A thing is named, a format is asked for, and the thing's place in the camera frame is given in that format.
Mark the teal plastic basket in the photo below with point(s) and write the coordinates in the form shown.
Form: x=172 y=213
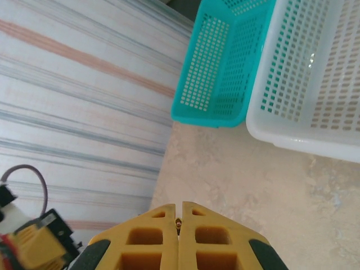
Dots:
x=197 y=119

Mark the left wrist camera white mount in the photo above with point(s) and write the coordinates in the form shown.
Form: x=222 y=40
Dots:
x=11 y=216

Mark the white plastic basket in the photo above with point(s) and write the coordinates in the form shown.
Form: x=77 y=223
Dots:
x=281 y=137

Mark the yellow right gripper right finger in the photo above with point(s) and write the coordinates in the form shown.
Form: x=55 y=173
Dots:
x=188 y=239

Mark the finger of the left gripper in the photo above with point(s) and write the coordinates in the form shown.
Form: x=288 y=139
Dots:
x=36 y=244

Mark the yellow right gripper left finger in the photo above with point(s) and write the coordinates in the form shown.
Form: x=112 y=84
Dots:
x=168 y=239

